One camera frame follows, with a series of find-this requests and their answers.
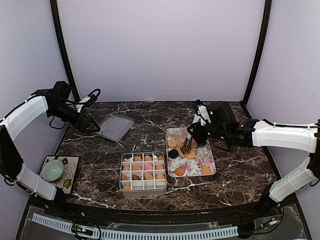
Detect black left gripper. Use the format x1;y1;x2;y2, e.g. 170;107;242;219
48;102;100;133

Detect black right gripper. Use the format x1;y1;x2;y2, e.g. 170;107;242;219
188;121;229;143

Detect silver metal tongs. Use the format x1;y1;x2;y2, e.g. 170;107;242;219
180;114;200;155

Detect orange cookie column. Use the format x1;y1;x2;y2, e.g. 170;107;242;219
155;164;165;170

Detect round orange cookie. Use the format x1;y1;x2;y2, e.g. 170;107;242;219
155;173;165;180
201;166;212;175

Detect pink round cookie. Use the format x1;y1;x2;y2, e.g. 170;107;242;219
143;163;154;171

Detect tan oval biscuit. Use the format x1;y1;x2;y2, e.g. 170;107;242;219
144;172;154;180

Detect silver divided cookie tin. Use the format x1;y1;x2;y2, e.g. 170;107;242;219
119;151;167;197

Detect brown flower cookie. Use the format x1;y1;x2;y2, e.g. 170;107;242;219
132;174;141;181

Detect orange cookie bottom row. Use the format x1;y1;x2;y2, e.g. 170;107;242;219
122;185;131;191

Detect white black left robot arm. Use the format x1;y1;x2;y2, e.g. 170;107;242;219
0;81;101;218

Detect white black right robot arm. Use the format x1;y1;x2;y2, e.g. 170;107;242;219
183;99;320;217

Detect floral cookie tray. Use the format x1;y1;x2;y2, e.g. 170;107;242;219
165;127;217;178

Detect tan sandwich biscuit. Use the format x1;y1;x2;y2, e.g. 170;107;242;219
167;139;178;149

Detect silver tin lid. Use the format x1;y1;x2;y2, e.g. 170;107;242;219
97;113;135;143

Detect black chocolate sandwich cookie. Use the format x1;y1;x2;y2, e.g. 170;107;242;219
168;149;179;159

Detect orange chip cookie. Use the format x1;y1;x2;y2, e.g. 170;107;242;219
174;167;185;177

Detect floral square coaster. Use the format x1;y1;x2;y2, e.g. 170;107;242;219
39;155;79;195

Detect green ceramic cup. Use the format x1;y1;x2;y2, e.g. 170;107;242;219
41;159;64;182

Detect left black frame post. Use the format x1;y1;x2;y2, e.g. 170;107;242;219
49;0;80;101

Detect black frame post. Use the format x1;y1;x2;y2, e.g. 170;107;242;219
49;0;80;101
240;0;273;107

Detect white slotted cable duct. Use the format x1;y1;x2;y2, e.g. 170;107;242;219
31;213;239;240

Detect right black frame post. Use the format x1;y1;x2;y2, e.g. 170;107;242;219
240;0;273;107

